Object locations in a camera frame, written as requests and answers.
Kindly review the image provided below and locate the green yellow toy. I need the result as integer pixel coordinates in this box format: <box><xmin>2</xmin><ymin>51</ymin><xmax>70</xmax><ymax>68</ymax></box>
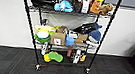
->
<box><xmin>42</xmin><ymin>49</ymin><xmax>64</xmax><ymax>65</ymax></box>

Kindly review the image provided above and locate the yellow plush toy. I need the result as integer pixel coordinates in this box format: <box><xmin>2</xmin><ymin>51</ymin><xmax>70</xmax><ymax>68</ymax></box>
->
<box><xmin>33</xmin><ymin>23</ymin><xmax>58</xmax><ymax>36</ymax></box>

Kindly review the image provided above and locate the green white bowl toy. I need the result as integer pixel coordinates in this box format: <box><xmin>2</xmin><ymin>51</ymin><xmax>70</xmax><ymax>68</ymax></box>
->
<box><xmin>33</xmin><ymin>29</ymin><xmax>52</xmax><ymax>45</ymax></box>

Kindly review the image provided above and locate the blue plush toy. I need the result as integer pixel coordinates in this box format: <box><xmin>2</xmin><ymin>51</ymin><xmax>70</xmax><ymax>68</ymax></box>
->
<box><xmin>53</xmin><ymin>0</ymin><xmax>75</xmax><ymax>14</ymax></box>

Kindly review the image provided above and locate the black wire shelf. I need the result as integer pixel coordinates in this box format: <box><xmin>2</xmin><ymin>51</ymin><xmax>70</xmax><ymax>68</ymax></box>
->
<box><xmin>7</xmin><ymin>0</ymin><xmax>125</xmax><ymax>74</ymax></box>

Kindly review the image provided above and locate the white black printed box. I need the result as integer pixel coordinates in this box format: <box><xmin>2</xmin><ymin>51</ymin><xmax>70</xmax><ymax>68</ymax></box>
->
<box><xmin>71</xmin><ymin>48</ymin><xmax>83</xmax><ymax>65</ymax></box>

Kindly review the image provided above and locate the plain cardboard box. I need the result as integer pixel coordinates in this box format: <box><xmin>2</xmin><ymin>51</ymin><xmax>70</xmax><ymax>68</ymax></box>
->
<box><xmin>74</xmin><ymin>32</ymin><xmax>89</xmax><ymax>46</ymax></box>

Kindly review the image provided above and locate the black flat item white print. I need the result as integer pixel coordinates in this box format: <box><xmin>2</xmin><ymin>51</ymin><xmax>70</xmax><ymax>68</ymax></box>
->
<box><xmin>70</xmin><ymin>18</ymin><xmax>104</xmax><ymax>37</ymax></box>

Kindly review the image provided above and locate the small red item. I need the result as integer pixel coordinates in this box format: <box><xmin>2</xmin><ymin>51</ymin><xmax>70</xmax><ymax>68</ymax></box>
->
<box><xmin>66</xmin><ymin>46</ymin><xmax>74</xmax><ymax>58</ymax></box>

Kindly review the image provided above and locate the white bottle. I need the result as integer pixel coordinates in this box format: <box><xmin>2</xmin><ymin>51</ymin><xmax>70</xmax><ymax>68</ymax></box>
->
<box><xmin>40</xmin><ymin>41</ymin><xmax>50</xmax><ymax>56</ymax></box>

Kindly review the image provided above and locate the blue cap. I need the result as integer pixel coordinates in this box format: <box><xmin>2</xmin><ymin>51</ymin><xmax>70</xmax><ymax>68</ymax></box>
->
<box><xmin>86</xmin><ymin>28</ymin><xmax>104</xmax><ymax>45</ymax></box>

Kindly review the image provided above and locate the small cardboard box white label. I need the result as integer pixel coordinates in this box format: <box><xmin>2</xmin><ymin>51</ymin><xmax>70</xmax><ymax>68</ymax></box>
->
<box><xmin>49</xmin><ymin>31</ymin><xmax>68</xmax><ymax>47</ymax></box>

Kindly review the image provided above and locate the brown paper bag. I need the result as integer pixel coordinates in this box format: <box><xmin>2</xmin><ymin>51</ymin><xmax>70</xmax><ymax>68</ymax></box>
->
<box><xmin>55</xmin><ymin>24</ymin><xmax>70</xmax><ymax>35</ymax></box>

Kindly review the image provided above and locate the orange plush toy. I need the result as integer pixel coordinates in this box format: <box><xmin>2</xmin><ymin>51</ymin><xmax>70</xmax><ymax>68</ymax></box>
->
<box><xmin>89</xmin><ymin>0</ymin><xmax>105</xmax><ymax>16</ymax></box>

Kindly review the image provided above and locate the small orange toy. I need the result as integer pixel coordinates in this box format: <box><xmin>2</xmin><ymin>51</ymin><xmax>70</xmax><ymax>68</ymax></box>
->
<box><xmin>78</xmin><ymin>54</ymin><xmax>87</xmax><ymax>64</ymax></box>

